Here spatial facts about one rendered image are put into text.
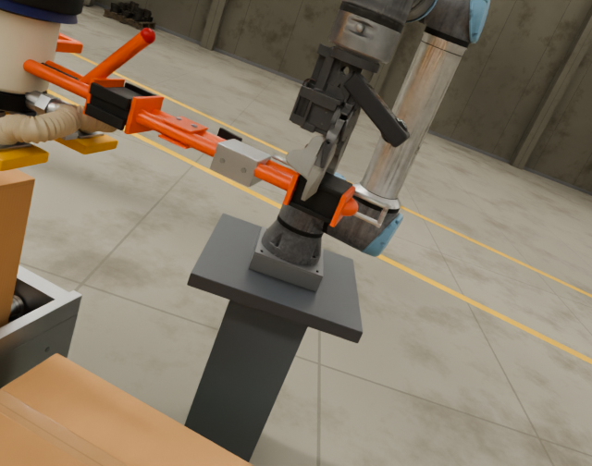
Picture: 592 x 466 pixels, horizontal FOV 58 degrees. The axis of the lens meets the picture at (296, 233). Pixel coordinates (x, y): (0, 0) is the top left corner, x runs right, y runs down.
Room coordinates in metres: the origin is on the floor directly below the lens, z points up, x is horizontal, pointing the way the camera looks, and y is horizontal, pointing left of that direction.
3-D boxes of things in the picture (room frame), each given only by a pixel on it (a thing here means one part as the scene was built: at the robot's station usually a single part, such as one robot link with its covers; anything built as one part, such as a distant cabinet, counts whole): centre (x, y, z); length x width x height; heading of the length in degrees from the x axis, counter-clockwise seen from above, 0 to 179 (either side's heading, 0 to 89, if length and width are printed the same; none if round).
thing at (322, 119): (0.78, 0.02, 1.37); 0.09 x 0.08 x 0.12; 80
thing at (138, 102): (0.83, 0.33, 1.23); 0.10 x 0.08 x 0.06; 171
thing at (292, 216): (1.53, -0.01, 0.99); 0.17 x 0.15 x 0.18; 75
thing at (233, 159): (0.80, 0.12, 1.22); 0.07 x 0.07 x 0.04; 81
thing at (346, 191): (0.77, -0.01, 1.22); 0.08 x 0.07 x 0.05; 81
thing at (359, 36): (0.78, 0.01, 1.45); 0.10 x 0.09 x 0.05; 170
